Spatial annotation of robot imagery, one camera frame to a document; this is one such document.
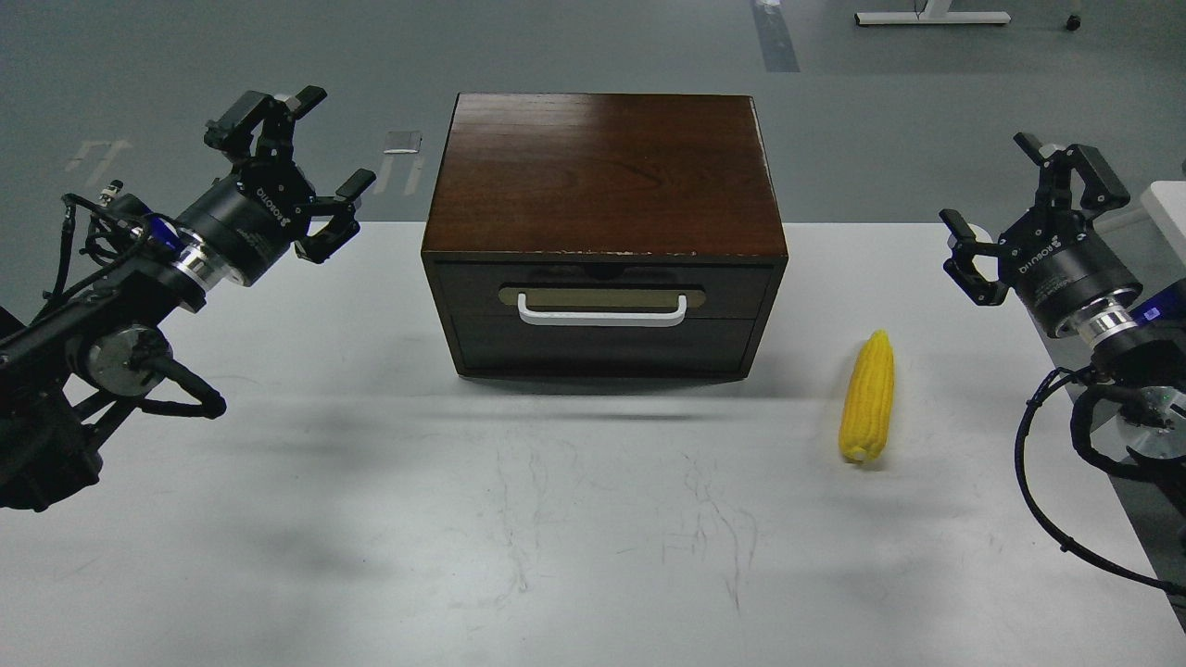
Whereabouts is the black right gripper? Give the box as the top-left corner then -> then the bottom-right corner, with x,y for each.
939,132 -> 1143,339

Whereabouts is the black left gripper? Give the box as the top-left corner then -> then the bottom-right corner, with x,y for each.
176,87 -> 377,287

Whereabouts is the wooden drawer with white handle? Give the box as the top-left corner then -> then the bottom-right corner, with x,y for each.
436,262 -> 771,320

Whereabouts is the yellow corn cob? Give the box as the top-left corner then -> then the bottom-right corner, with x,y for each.
839,329 -> 895,464

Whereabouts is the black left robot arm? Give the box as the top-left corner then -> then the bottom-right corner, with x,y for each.
1,85 -> 374,512

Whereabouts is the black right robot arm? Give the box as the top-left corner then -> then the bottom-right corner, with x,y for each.
940,132 -> 1182,597

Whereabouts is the dark wooden drawer cabinet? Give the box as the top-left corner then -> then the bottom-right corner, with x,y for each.
421,94 -> 789,380

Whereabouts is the white table leg base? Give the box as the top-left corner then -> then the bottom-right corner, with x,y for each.
854,1 -> 1012,27

